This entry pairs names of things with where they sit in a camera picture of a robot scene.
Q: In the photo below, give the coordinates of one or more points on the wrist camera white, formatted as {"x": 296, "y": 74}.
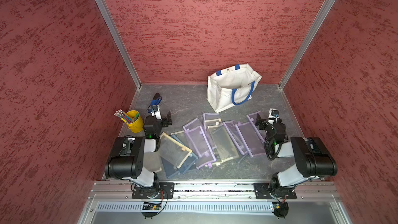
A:
{"x": 274, "y": 115}
{"x": 154, "y": 111}

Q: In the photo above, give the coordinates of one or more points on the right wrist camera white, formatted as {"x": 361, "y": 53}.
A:
{"x": 274, "y": 115}

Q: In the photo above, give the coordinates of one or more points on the aluminium corner post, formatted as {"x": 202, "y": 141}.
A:
{"x": 104, "y": 10}
{"x": 314, "y": 28}

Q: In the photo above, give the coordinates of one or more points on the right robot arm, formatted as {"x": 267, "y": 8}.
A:
{"x": 312, "y": 160}

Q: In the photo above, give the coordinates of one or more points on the left aluminium corner post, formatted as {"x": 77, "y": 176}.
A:
{"x": 104, "y": 10}

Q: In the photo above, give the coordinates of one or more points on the small purple pouch right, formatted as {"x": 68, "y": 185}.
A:
{"x": 252, "y": 118}

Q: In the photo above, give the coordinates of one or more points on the purple mesh pouch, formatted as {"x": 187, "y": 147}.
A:
{"x": 211, "y": 119}
{"x": 245, "y": 138}
{"x": 199, "y": 143}

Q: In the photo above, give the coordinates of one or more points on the right aluminium corner post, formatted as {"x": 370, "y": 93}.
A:
{"x": 314, "y": 28}

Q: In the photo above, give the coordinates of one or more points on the dark blue mesh pouch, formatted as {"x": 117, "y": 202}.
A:
{"x": 172, "y": 171}

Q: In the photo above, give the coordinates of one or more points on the purple mesh pouch back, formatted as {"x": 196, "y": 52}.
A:
{"x": 211, "y": 119}

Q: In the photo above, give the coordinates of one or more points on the coloured pencils bundle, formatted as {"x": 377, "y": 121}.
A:
{"x": 123, "y": 116}

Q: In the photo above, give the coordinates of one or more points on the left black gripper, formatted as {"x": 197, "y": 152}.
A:
{"x": 164, "y": 120}

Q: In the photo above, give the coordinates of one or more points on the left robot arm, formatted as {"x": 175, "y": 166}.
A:
{"x": 126, "y": 160}

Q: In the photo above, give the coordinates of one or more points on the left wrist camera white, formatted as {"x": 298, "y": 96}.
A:
{"x": 154, "y": 111}

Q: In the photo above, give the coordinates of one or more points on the blue stapler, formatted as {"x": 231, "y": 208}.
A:
{"x": 155, "y": 101}

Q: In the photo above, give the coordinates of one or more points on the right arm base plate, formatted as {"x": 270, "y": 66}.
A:
{"x": 264, "y": 191}

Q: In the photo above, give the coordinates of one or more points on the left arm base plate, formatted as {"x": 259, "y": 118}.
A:
{"x": 159, "y": 191}

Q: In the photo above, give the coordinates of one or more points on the white canvas tote bag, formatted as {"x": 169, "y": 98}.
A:
{"x": 232, "y": 86}

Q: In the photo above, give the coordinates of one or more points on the yellow pencil cup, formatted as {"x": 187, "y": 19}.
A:
{"x": 135, "y": 122}

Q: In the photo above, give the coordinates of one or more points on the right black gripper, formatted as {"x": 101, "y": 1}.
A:
{"x": 263, "y": 122}

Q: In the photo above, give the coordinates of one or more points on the aluminium front rail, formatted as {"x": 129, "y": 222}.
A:
{"x": 209, "y": 197}

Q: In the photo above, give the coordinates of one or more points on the beige trim mesh pouch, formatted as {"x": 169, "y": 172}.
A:
{"x": 173, "y": 151}

